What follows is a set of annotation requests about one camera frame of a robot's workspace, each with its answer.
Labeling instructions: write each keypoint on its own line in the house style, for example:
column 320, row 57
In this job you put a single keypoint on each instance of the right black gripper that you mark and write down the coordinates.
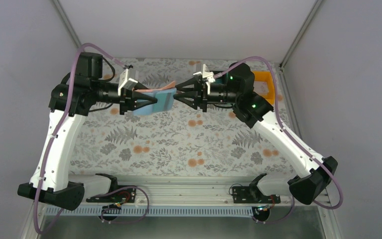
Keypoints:
column 203, row 96

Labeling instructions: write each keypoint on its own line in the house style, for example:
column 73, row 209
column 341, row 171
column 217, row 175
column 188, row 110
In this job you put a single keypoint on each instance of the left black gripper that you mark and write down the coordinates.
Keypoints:
column 124, row 100

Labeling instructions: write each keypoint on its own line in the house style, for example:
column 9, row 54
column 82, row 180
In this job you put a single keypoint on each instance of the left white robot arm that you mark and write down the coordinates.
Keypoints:
column 70, row 104

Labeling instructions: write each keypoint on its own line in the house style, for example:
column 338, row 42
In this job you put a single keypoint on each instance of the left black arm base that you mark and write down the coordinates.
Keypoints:
column 112, row 196

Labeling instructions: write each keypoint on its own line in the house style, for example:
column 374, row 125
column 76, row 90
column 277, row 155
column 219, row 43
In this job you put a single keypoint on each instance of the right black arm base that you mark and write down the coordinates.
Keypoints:
column 251, row 194

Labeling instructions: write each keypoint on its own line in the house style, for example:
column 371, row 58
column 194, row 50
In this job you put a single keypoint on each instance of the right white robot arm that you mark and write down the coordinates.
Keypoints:
column 235, row 86

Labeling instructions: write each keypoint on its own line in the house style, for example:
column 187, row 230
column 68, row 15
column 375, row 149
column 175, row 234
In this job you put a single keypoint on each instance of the white card in orange bin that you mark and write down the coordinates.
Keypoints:
column 261, row 88

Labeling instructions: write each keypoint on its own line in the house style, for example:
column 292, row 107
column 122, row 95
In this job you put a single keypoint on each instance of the black plastic bin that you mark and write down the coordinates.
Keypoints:
column 222, row 79

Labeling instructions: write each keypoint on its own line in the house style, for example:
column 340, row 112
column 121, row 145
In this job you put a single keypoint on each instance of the floral table mat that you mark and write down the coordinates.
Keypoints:
column 179, row 142

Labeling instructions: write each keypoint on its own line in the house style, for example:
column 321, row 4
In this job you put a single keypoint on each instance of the orange plastic bin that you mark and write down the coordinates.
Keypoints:
column 265, row 76

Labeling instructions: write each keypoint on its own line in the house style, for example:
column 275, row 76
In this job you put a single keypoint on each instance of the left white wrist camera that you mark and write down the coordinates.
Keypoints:
column 128, row 79

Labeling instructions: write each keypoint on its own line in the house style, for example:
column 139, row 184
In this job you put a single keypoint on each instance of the aluminium mounting rail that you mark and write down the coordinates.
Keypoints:
column 169, row 190

